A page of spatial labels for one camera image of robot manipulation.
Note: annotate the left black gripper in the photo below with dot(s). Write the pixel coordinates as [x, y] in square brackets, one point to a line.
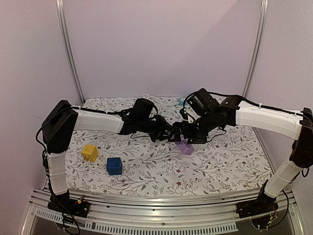
[164, 125]

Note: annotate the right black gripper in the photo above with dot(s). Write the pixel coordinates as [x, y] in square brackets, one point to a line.
[187, 132]

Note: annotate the purple power strip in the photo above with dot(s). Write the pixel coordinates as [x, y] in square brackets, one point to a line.
[184, 147]

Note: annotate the blue cube socket adapter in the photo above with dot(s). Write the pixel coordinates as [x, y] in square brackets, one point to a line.
[114, 166]

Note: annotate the yellow cube socket adapter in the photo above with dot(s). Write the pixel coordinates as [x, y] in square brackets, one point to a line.
[90, 153]

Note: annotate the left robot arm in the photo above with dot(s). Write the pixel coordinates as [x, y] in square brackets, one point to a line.
[64, 119]

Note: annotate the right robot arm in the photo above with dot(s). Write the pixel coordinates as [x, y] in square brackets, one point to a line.
[237, 111]

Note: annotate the teal power strip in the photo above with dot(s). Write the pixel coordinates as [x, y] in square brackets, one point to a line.
[181, 101]

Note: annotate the floral table mat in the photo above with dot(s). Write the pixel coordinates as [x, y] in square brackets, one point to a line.
[231, 160]

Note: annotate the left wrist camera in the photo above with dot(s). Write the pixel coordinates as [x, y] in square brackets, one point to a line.
[142, 108]

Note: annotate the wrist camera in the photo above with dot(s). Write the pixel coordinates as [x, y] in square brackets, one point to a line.
[142, 108]
[202, 102]

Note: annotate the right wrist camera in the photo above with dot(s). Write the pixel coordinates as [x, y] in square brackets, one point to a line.
[202, 102]

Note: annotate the aluminium front rail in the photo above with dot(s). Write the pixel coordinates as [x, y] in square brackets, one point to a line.
[212, 214]

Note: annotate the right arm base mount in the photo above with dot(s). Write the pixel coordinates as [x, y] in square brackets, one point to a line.
[262, 204]

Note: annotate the right aluminium corner post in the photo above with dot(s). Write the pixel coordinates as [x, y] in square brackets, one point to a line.
[260, 28]

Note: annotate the aluminium corner post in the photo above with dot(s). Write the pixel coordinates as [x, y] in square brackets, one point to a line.
[260, 28]
[68, 50]

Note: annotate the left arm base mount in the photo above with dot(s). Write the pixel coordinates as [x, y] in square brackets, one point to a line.
[64, 204]

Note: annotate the left aluminium corner post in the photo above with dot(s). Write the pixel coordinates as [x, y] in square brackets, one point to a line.
[68, 50]

